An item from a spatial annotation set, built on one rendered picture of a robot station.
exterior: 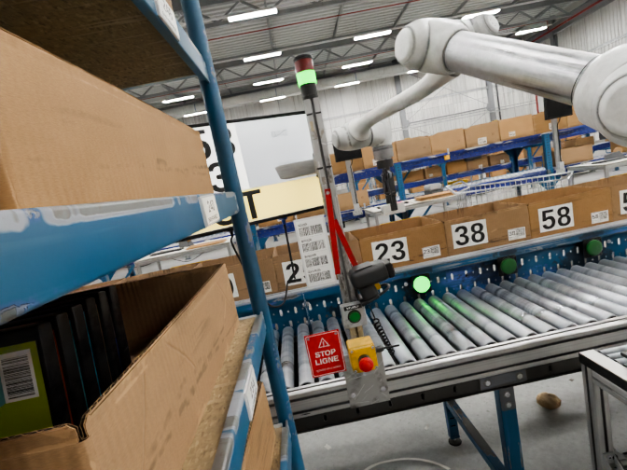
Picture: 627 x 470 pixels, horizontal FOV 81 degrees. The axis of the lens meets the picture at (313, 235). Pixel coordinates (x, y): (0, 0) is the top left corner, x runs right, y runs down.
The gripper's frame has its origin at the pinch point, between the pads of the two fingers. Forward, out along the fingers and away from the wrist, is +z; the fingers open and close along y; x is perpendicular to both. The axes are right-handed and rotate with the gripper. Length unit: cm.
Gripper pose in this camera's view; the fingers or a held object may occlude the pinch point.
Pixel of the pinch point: (391, 203)
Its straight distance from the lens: 175.3
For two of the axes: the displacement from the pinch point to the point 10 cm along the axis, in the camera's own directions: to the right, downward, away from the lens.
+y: -0.6, -1.3, 9.9
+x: -9.8, 2.0, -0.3
